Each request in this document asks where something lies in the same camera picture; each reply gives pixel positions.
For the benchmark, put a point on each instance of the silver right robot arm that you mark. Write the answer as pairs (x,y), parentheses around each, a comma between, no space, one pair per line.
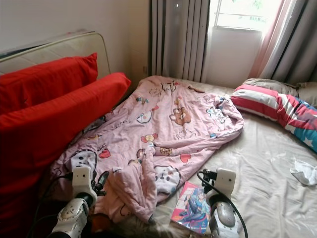
(225,218)

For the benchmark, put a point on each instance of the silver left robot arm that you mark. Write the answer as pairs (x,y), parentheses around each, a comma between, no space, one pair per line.
(74,218)

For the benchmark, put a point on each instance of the anime cover book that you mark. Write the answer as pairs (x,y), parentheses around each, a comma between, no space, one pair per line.
(193,210)

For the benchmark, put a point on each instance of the beige floral bed sheet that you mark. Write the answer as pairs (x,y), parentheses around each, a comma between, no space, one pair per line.
(262,173)

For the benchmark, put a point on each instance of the pink cartoon print blanket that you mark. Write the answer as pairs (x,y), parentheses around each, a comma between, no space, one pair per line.
(178,129)

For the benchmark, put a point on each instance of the white crumpled cloth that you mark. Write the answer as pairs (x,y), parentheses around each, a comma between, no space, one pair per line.
(304,172)

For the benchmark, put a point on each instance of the striped cartoon bolster pillow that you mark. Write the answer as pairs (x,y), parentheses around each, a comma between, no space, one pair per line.
(267,101)

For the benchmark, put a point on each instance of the crumpled beige pillow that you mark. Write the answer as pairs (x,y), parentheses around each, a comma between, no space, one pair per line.
(272,84)

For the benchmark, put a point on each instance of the beige quilted mattress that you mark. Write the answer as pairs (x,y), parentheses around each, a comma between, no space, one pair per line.
(69,48)

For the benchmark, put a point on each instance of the grey curtain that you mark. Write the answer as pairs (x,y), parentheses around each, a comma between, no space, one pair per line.
(297,49)
(178,39)

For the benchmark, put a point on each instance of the pink sheer curtain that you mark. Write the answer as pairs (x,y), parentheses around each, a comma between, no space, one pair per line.
(275,39)

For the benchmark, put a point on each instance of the bright window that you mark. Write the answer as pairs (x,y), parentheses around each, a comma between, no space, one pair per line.
(247,12)

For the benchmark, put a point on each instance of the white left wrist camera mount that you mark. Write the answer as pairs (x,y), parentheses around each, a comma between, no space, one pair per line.
(81,178)

